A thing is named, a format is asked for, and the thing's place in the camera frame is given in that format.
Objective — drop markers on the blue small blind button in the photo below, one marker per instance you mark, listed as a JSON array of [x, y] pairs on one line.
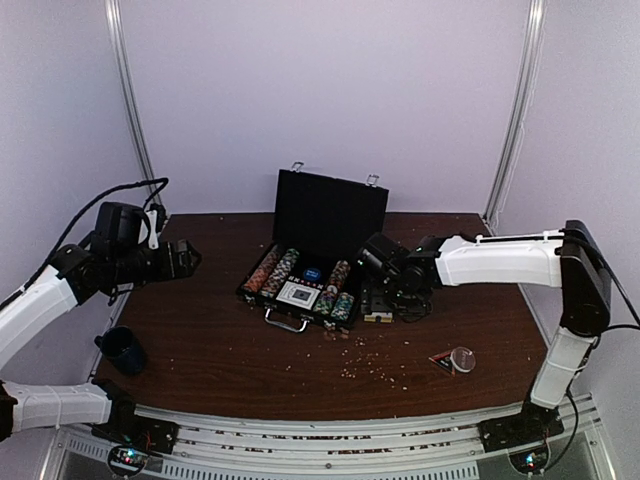
[[312, 274]]

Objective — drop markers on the white playing card box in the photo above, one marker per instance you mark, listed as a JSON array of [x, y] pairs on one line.
[[298, 295]]

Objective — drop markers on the green blue chip row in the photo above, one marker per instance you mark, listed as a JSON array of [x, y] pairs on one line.
[[326, 300]]

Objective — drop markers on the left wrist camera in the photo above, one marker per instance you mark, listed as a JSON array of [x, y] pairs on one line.
[[121, 227]]

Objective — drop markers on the orange chip row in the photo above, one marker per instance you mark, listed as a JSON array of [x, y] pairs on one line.
[[261, 273]]

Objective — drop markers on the right back chip row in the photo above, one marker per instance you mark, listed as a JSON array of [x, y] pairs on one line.
[[339, 274]]

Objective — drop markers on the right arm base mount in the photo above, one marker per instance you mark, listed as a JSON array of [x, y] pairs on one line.
[[532, 424]]

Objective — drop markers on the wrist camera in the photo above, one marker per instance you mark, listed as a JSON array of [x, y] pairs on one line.
[[382, 257], [121, 227]]

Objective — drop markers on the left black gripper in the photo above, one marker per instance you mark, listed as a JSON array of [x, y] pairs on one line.
[[182, 268]]

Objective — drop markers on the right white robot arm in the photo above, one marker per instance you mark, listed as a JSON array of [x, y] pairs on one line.
[[567, 259]]

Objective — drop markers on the yellow blue card deck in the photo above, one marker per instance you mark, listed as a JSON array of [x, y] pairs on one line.
[[379, 317]]

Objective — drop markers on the teal chip row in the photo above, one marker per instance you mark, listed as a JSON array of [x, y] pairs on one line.
[[342, 308]]

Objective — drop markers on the grey chip row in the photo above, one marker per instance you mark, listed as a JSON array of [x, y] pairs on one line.
[[280, 273]]

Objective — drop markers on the right aluminium frame post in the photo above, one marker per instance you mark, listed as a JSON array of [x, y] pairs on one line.
[[515, 128]]

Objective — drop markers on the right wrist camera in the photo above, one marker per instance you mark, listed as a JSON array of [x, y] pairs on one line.
[[382, 257]]

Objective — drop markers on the front aluminium rail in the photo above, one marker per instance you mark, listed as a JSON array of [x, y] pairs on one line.
[[444, 446]]

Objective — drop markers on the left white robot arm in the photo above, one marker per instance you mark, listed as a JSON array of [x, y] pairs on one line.
[[72, 277]]

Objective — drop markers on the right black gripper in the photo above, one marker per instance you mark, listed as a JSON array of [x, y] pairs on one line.
[[372, 301]]

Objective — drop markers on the red black triangular card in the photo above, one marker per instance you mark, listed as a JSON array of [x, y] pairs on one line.
[[444, 362]]

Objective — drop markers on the dark blue mug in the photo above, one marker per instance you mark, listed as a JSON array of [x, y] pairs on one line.
[[122, 350]]

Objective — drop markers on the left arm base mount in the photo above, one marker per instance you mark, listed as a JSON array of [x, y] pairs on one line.
[[126, 427]]

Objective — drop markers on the aluminium frame post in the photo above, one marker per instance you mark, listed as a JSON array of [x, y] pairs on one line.
[[117, 38], [515, 128]]

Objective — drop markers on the black poker set case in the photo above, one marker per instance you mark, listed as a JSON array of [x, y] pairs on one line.
[[326, 219]]

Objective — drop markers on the left aluminium frame post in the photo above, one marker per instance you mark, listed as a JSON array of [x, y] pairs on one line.
[[117, 38]]

